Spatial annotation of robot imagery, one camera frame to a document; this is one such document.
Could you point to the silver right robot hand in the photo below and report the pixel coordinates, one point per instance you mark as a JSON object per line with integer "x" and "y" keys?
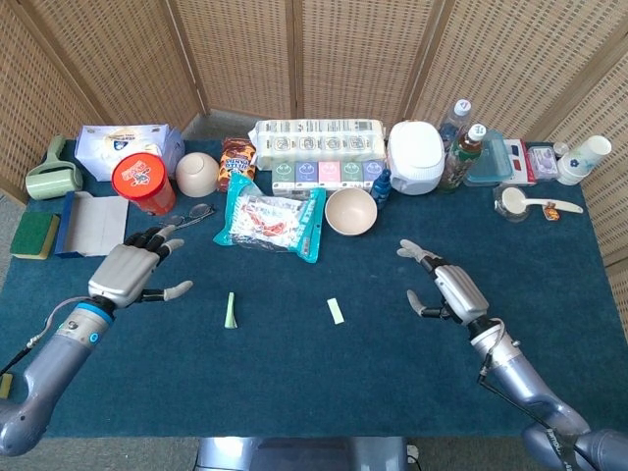
{"x": 461, "y": 292}

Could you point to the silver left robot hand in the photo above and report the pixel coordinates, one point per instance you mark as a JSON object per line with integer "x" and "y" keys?
{"x": 122, "y": 272}

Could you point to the pale green stick piece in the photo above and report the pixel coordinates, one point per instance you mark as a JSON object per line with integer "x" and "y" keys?
{"x": 230, "y": 311}

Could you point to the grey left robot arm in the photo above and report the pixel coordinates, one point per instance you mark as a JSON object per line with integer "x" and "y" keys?
{"x": 64, "y": 348}

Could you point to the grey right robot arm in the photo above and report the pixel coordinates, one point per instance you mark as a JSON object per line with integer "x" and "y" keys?
{"x": 520, "y": 378}

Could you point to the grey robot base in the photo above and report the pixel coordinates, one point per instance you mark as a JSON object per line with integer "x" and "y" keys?
{"x": 301, "y": 456}

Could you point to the blue box grey flap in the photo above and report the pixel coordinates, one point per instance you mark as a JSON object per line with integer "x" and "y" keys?
{"x": 95, "y": 225}

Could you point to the small glass bowl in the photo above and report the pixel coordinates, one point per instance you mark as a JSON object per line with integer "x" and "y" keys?
{"x": 505, "y": 213}

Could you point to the orange instant noodle cup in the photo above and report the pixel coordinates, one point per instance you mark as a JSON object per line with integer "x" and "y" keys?
{"x": 144, "y": 184}

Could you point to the green yellow sponge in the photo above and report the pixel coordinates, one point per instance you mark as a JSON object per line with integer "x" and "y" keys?
{"x": 33, "y": 234}
{"x": 5, "y": 386}

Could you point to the black eyeglasses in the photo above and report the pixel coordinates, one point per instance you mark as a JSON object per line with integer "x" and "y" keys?
{"x": 198, "y": 212}

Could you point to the beige plastic spoon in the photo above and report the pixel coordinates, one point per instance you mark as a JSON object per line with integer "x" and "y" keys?
{"x": 515, "y": 200}

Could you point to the green lint roller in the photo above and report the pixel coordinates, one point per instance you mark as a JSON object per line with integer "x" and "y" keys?
{"x": 49, "y": 184}

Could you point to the small orange candy wrapper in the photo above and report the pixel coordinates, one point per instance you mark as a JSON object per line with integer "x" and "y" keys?
{"x": 551, "y": 212}

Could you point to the upturned beige bowl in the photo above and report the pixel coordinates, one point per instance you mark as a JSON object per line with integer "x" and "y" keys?
{"x": 197, "y": 174}

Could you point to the white plastic tissue pack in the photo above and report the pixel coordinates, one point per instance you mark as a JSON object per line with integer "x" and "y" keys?
{"x": 122, "y": 147}

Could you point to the green tea bottle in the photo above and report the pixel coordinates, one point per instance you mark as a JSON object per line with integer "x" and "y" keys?
{"x": 458, "y": 162}

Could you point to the blue spray bottle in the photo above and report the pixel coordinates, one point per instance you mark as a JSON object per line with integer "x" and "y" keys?
{"x": 381, "y": 189}

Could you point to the clear container teal lid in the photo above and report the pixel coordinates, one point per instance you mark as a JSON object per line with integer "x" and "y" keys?
{"x": 490, "y": 162}

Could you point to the open beige bowl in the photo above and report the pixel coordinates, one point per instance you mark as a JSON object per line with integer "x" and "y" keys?
{"x": 350, "y": 213}

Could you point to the white lidded plastic pot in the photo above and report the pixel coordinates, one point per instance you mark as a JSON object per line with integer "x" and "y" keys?
{"x": 416, "y": 157}

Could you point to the red white box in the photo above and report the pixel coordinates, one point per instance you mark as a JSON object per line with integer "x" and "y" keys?
{"x": 519, "y": 159}

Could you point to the purple small tissue box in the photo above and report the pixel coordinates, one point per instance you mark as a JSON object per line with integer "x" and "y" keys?
{"x": 307, "y": 174}
{"x": 373, "y": 171}

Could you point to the clear box purple contents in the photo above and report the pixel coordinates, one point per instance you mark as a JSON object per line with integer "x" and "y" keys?
{"x": 543, "y": 163}

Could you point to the teal snack bag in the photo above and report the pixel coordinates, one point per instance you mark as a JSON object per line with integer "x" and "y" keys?
{"x": 270, "y": 221}

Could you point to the brown cookie packet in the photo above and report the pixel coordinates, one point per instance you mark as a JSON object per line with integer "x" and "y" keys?
{"x": 236, "y": 164}

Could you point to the green small tissue box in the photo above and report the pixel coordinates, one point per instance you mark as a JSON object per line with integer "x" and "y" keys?
{"x": 352, "y": 172}
{"x": 283, "y": 174}

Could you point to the small white capped jar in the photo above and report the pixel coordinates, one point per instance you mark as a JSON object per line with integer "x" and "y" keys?
{"x": 560, "y": 149}

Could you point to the clear water bottle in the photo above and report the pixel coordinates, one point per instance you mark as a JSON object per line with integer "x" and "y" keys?
{"x": 456, "y": 115}

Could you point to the pink small tissue box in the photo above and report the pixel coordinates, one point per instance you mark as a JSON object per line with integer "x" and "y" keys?
{"x": 329, "y": 173}

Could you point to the flower print paper cups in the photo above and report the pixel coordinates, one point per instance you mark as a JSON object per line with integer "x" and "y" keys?
{"x": 581, "y": 159}

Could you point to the blue felt table cover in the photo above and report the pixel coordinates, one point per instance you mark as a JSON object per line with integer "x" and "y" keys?
{"x": 294, "y": 382}

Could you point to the white toilet roll pack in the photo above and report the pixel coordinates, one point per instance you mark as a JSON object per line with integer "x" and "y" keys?
{"x": 319, "y": 142}

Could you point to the wicker folding screen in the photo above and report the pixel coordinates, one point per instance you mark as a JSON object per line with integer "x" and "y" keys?
{"x": 343, "y": 54}

